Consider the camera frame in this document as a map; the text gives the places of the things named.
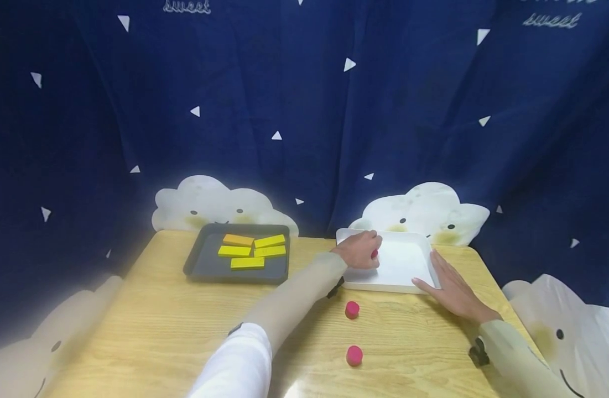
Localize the person's left forearm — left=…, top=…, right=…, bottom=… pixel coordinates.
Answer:
left=187, top=252, right=348, bottom=398

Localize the person's left hand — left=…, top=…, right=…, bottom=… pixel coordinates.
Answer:
left=330, top=231, right=383, bottom=270

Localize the person's right hand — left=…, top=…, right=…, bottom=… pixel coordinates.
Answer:
left=412, top=249, right=503, bottom=325

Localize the black rectangular tray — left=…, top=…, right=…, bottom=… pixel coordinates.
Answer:
left=183, top=223, right=290, bottom=285

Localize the white square tray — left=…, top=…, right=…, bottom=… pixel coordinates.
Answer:
left=336, top=228, right=443, bottom=294

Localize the person's right forearm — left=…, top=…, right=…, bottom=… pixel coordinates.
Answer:
left=478, top=320, right=580, bottom=398

